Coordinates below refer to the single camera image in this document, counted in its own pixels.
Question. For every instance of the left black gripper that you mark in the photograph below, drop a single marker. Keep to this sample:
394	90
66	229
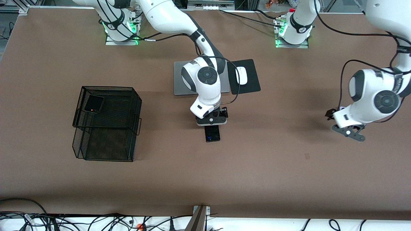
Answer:
329	113

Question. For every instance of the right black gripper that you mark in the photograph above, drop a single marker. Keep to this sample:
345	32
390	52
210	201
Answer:
221	113

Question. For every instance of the tall black smartphone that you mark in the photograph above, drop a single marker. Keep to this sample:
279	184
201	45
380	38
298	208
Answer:
212	133

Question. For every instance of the small black flip phone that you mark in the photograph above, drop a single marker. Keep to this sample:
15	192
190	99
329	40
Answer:
94	104

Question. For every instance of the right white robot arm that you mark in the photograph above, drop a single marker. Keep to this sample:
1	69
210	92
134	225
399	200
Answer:
207	75

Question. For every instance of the black mouse pad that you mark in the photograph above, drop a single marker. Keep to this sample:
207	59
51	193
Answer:
252	86

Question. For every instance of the white computer mouse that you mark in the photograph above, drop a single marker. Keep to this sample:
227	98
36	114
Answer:
242	77

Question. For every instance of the silver closed laptop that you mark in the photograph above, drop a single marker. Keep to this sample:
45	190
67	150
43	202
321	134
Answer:
178	83

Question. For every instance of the white power strip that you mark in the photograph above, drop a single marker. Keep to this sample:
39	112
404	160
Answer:
210	7

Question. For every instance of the colourful small figurines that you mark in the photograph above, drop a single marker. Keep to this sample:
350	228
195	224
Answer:
269	3

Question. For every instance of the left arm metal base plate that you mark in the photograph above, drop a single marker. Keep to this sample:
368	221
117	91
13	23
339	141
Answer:
290	46

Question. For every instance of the grey metal camera bracket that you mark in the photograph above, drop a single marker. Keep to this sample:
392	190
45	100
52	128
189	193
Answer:
197	221

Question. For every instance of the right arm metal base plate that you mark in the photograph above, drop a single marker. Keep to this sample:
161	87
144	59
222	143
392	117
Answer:
110	42

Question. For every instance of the aluminium frame profile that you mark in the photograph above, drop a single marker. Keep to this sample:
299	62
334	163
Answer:
23	9

